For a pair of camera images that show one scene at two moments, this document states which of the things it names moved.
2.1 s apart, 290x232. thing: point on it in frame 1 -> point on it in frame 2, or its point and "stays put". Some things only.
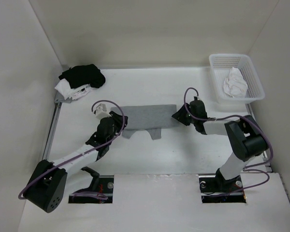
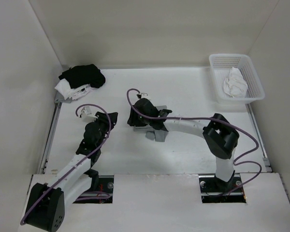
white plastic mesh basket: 236,80 stays put
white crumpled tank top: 235,85 stays put
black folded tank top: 80,75 stays put
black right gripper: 180,115 -> 134,120
